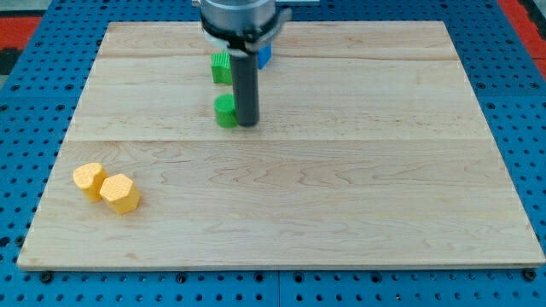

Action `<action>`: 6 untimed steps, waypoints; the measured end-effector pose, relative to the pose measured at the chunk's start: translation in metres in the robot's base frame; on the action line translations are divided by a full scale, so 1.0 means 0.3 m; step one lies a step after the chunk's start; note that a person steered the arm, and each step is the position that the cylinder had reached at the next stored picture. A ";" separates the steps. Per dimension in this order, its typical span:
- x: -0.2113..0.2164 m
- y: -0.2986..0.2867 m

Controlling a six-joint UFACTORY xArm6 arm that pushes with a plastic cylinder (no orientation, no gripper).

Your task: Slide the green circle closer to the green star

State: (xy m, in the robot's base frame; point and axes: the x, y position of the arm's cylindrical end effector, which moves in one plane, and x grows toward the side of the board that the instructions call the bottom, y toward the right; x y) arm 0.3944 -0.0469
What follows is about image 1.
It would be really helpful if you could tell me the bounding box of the green circle block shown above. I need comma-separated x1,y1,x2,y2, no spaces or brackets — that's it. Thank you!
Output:
213,94,238,128

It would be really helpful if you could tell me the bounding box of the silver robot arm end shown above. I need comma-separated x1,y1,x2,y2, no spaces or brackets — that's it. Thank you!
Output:
192,0,320,57

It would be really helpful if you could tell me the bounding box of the green star block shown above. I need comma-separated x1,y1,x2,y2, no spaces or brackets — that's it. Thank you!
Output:
211,52,232,85

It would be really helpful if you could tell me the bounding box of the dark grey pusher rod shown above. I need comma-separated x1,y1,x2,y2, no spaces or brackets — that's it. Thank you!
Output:
230,54,259,127

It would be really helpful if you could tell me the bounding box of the wooden board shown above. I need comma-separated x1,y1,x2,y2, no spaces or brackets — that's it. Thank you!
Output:
17,21,545,271

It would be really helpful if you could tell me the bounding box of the blue block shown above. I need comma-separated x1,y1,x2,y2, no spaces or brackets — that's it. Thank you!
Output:
258,43,272,70

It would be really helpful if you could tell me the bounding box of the yellow hexagon block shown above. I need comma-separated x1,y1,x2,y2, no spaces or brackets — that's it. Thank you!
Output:
99,174,141,215

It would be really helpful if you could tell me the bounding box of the yellow heart block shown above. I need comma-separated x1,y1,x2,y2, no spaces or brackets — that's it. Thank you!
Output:
73,162,108,202

